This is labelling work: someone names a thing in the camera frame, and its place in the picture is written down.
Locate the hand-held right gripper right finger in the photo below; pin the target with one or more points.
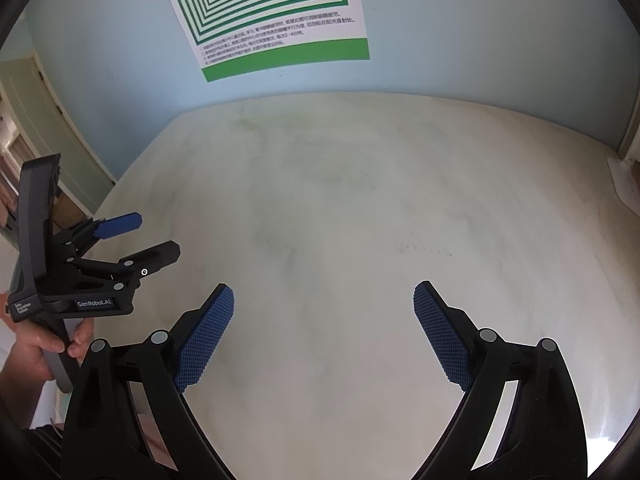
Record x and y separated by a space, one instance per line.
442 340

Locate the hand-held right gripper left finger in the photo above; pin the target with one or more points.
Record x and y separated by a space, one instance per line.
205 340

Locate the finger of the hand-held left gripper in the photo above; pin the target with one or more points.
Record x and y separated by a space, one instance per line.
150 257
120 224

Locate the person's left forearm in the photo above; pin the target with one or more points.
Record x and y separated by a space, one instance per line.
20 395

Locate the person's left hand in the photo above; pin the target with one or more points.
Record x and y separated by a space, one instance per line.
35 345

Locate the pale green door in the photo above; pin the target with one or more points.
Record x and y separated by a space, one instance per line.
60 135

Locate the white desk lamp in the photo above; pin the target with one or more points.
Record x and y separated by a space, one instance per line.
622 180

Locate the green striped wall poster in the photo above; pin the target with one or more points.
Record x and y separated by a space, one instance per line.
280 10

